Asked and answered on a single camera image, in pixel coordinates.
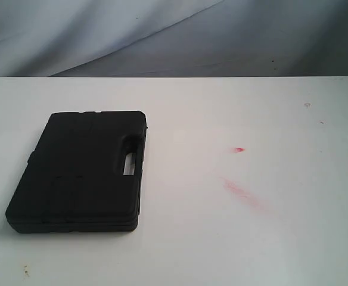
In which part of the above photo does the black plastic tool case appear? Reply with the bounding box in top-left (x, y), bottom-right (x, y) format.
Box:
top-left (5, 111), bottom-right (147, 234)

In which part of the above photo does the grey backdrop cloth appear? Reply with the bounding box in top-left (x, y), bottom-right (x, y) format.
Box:
top-left (0, 1), bottom-right (348, 77)

